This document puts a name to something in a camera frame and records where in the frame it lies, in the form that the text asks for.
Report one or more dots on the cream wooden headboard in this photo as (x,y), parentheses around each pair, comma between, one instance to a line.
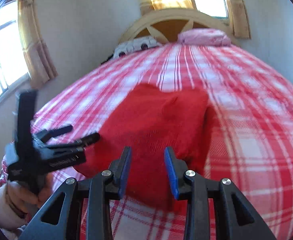
(141,25)

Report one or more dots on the beige patterned curtain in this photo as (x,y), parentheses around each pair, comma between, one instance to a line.
(236,10)

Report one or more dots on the red knitted sweater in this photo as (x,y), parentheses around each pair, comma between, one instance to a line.
(151,125)

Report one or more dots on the side window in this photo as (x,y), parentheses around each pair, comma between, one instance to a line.
(4,55)

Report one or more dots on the white black patterned pillow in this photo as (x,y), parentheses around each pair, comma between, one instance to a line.
(136,45)

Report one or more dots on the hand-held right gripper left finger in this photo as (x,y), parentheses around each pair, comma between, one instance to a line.
(125,170)

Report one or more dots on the person's left hand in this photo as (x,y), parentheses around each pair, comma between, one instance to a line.
(26,200)

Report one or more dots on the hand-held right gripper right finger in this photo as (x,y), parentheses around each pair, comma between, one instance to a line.
(171,172)

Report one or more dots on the pink pillow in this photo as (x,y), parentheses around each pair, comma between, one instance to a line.
(204,37)

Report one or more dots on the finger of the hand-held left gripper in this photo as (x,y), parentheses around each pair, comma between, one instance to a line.
(81,141)
(59,131)

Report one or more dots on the beige side window curtain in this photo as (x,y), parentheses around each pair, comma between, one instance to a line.
(34,42)

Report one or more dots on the red plaid blanket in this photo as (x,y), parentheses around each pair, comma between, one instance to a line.
(249,105)

